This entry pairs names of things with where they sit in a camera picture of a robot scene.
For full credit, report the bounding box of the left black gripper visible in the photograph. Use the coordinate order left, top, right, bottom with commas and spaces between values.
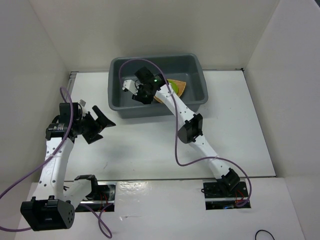
74, 105, 116, 144

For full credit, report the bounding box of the green plastic plate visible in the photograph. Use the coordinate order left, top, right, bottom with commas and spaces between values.
167, 79, 179, 95

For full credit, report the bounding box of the woven bamboo fan-shaped basket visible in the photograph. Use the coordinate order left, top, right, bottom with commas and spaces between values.
153, 79, 187, 104

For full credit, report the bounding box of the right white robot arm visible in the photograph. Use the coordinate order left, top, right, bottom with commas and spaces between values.
132, 67, 240, 197

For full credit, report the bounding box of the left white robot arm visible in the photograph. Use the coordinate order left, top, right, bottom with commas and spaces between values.
20, 102, 116, 232

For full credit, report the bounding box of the grey plastic bin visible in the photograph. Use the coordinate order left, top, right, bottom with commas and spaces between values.
107, 53, 209, 119

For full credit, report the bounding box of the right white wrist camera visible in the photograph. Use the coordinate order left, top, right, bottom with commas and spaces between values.
122, 79, 138, 95

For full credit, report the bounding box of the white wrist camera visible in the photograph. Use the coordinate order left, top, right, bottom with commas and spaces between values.
122, 79, 138, 95
77, 99, 87, 115

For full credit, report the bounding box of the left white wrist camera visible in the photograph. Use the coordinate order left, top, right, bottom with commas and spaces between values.
77, 99, 87, 115

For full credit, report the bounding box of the aluminium table edge rail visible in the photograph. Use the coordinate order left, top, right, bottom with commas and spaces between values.
67, 71, 78, 95

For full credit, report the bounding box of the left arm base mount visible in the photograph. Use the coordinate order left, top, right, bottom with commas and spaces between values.
80, 181, 117, 213

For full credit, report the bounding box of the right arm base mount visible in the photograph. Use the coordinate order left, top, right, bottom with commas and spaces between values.
200, 179, 252, 211

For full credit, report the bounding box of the black cable loop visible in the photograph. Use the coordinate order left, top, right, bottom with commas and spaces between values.
255, 229, 276, 240

